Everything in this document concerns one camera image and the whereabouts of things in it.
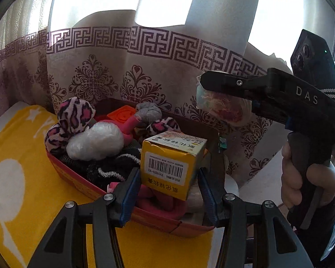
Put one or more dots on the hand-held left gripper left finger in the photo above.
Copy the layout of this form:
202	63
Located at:
128	198

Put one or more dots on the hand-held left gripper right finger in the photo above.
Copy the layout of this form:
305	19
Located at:
209	201

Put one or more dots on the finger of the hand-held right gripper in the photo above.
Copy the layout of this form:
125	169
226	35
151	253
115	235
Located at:
270	115
229	82

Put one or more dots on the cream and pink sock ball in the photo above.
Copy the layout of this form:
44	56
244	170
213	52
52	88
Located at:
226	106

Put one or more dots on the yellow cardboard box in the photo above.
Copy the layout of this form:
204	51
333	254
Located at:
167	167

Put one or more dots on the white plastic wrap ball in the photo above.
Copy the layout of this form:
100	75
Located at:
95	142

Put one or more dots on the pink foam knot toy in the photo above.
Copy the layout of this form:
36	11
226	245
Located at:
128	129

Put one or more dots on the leopard sock with pink trim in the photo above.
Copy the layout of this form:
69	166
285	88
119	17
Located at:
162	125

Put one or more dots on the red-orange toy cube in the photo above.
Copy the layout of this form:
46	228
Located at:
121	115

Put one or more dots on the grey sock ball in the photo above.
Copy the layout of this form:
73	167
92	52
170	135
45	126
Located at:
149	113

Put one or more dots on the leopard print sock bundle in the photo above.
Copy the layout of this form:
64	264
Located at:
72	114

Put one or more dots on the person's right forearm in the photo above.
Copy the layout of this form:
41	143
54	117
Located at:
333	223

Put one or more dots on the person's right hand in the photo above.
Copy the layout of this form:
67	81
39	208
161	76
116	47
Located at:
289	178

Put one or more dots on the pink fabric roll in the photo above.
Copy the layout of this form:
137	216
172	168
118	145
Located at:
156	199

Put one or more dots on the black fuzzy sock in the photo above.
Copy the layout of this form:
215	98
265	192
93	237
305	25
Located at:
109	162

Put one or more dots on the yellow and white towel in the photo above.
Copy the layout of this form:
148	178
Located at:
30	201

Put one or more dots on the patterned beige curtain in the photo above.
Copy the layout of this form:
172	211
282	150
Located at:
100	61

